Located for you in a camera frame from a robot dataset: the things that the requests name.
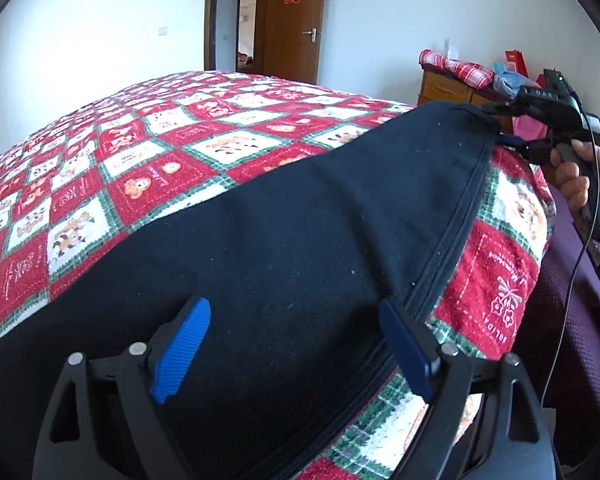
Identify red plaid cloth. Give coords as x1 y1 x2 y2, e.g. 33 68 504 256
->
418 49 495 90

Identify brown wooden door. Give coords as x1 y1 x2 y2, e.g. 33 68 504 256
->
262 0 325 84

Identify pink garment on dresser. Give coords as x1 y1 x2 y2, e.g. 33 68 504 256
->
512 115 547 142

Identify blue garment on dresser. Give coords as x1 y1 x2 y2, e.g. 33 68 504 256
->
493 70 539 99

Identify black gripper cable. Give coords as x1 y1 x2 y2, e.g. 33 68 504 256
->
540 79 600 411

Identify red patchwork bedspread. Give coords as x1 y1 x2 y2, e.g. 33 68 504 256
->
0 72 555 479

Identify black pants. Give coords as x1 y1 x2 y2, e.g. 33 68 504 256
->
0 102 500 479

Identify red gift bag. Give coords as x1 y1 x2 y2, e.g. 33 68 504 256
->
505 50 529 77

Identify wooden dresser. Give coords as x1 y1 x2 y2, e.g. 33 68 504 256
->
417 65 507 106

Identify person's right hand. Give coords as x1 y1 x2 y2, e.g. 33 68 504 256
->
550 140 600 214

